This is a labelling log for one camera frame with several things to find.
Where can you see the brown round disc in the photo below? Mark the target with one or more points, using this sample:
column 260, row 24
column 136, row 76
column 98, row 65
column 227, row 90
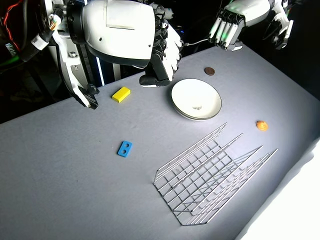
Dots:
column 209, row 71

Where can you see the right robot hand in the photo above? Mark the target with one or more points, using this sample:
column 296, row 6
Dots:
column 117, row 27

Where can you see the spare white robot hand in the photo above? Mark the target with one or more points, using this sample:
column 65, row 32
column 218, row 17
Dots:
column 168, row 11

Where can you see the blue block with two holes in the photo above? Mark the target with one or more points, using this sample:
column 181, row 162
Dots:
column 126, row 148

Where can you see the yellow rectangular block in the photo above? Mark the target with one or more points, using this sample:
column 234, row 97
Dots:
column 121, row 94

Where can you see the small orange toy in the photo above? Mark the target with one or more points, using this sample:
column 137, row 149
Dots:
column 262, row 126

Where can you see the white black robot column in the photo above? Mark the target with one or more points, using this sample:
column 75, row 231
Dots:
column 110, row 72

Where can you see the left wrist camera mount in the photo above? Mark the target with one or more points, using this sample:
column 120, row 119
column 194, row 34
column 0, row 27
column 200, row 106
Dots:
column 287, row 30

